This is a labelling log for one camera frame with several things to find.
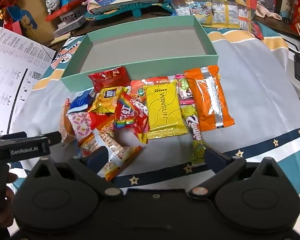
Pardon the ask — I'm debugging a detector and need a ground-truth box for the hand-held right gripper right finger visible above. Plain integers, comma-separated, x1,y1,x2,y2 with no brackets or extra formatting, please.
189,146,284,198

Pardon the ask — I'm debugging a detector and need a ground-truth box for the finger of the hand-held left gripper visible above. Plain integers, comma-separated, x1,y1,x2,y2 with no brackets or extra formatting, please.
46,131,68,146

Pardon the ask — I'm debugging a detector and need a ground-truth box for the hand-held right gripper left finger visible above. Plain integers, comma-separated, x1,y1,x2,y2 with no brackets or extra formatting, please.
27,146,124,200

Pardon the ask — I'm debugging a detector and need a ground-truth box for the brown bun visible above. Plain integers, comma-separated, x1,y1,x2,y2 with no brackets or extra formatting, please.
60,99,76,143

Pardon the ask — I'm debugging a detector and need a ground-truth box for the orange cracker packet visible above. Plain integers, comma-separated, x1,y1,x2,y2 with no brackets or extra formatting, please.
79,129,143,181

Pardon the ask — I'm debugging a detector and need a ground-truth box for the pink flower print packet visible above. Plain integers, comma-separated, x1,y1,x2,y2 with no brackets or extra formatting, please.
67,111,93,140

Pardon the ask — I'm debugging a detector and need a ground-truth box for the long yellow green packet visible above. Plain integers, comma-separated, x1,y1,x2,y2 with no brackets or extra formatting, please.
181,104,208,166

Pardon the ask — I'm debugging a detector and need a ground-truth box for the blue snack packet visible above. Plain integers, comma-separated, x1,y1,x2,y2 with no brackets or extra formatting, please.
69,90,96,113

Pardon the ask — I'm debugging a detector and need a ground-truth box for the red rainbow candy packet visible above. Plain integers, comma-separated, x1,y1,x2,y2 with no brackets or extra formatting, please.
113,92,150,144

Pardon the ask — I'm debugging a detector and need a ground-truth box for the long orange silver packet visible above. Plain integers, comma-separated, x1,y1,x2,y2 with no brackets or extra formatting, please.
184,65,236,131

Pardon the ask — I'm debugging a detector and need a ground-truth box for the yellow and red snack packet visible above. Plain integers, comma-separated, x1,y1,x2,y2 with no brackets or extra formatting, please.
89,86,128,113

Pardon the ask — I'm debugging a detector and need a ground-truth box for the gold yellow wavy packet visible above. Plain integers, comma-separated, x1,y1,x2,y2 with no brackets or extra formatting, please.
142,81,188,140

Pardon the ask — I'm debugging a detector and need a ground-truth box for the pink and green snack packet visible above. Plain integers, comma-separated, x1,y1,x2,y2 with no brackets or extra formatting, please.
175,74,196,105

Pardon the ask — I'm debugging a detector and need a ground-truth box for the red patterned snack packet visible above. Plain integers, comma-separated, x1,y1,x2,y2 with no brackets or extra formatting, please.
88,66,131,93

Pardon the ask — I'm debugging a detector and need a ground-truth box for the orange packet with green logo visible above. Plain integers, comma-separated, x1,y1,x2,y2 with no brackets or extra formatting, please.
130,76,178,102

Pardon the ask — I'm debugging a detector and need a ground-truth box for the mint green cardboard box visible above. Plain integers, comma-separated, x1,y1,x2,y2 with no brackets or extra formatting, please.
61,15,219,93

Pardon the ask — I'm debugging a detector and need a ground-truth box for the person's left hand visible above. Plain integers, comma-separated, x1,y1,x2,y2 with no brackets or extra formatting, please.
5,173,18,195

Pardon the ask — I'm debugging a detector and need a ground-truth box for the white instruction sheet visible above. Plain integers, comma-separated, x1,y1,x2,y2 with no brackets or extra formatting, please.
0,26,57,137

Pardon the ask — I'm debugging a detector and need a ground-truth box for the stack of books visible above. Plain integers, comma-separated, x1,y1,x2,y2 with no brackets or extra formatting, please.
52,10,86,39

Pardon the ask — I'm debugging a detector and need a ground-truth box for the brown cardboard box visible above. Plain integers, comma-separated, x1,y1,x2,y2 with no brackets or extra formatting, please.
14,0,54,46

